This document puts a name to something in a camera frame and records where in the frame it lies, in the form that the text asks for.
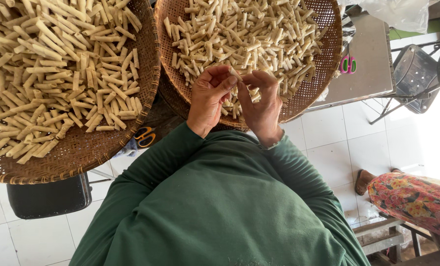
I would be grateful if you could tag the person's left hand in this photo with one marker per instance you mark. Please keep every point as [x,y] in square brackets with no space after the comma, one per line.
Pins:
[205,103]

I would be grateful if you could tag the person's right hand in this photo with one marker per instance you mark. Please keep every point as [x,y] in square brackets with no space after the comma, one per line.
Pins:
[264,107]

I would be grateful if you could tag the single pale pastry roll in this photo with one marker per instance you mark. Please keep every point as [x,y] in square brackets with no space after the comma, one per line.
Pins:
[235,74]

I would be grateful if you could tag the dark woven bamboo tray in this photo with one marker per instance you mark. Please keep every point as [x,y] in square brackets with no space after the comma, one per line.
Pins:
[170,99]

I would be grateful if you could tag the round woven bamboo tray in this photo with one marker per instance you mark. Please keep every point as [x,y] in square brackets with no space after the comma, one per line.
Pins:
[316,85]

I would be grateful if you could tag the heap of short pastry rolls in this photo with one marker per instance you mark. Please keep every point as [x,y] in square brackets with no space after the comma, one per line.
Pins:
[242,37]

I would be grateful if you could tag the blue-grey cloth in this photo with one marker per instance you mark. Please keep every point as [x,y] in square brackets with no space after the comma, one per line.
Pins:
[129,148]

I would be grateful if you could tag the pink and green scissors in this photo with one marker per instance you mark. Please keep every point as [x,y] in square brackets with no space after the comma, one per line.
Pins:
[348,65]

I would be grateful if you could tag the person's green shirt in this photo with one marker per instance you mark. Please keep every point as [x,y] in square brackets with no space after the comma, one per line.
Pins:
[220,207]

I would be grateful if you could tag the stainless steel table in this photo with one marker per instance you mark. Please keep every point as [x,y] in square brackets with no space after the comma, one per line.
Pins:
[367,62]

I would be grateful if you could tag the large woven bamboo tray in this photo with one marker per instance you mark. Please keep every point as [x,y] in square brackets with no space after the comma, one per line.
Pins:
[94,147]

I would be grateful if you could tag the heap of long pastry rolls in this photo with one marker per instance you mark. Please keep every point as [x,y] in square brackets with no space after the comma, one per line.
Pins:
[57,74]

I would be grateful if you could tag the dark metal folding chair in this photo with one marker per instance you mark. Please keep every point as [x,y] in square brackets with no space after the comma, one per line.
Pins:
[414,75]

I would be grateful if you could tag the clear plastic bag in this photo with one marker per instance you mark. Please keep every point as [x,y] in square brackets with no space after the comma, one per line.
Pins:
[393,13]

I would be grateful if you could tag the wooden bench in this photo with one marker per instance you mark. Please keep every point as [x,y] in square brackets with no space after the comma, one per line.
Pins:
[386,236]

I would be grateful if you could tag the black plastic stool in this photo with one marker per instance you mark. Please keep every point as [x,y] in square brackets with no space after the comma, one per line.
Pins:
[50,199]

